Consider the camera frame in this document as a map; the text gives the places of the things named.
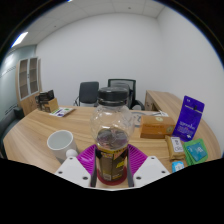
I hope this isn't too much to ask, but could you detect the white colourful booklet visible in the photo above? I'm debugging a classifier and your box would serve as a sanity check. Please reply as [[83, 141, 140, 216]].
[[49, 106, 76, 118]]

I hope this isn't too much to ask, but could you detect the small light blue box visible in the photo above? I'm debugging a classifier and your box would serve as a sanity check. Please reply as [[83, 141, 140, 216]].
[[171, 160, 186, 173]]

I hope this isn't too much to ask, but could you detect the black office chair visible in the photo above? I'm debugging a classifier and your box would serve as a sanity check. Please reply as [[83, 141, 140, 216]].
[[73, 81, 100, 108]]

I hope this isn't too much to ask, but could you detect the flat green box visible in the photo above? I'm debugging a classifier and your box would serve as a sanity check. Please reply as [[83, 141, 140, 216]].
[[181, 138, 209, 167]]

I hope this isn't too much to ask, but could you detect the grey mesh-back office chair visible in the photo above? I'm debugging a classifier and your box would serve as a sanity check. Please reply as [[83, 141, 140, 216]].
[[107, 78, 146, 111]]

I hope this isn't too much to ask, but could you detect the round white paper disc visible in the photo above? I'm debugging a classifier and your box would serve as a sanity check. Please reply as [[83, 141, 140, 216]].
[[131, 110, 148, 128]]

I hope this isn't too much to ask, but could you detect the white and grey mug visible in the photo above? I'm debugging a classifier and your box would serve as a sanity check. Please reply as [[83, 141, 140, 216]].
[[46, 129, 79, 164]]

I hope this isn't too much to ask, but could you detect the small tan packet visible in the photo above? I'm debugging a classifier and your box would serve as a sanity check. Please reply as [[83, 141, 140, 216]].
[[164, 134, 186, 161]]

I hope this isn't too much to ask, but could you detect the orange-brown cardboard box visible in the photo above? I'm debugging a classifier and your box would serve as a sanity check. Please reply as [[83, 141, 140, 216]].
[[139, 114, 176, 140]]

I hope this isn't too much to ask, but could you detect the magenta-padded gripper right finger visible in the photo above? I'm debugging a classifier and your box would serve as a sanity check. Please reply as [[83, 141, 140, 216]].
[[126, 143, 170, 189]]

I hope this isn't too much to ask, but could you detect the clear black-capped drink bottle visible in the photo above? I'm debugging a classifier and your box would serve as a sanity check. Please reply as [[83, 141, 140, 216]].
[[89, 86, 136, 184]]

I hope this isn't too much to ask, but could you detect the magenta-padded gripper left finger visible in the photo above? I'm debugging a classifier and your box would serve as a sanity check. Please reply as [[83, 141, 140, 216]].
[[54, 143, 99, 189]]

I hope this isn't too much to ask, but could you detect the wooden shelf cabinet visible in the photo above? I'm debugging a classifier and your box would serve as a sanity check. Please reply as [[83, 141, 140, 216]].
[[14, 56, 43, 116]]

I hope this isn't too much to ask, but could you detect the black leather armchair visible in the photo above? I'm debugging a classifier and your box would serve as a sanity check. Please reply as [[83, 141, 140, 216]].
[[0, 105, 26, 148]]

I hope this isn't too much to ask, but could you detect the purple upright package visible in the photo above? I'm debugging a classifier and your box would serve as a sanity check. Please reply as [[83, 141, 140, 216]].
[[172, 95, 206, 143]]

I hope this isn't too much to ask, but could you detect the wooden side desk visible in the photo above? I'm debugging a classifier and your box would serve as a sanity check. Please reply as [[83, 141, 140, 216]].
[[143, 89, 188, 114]]

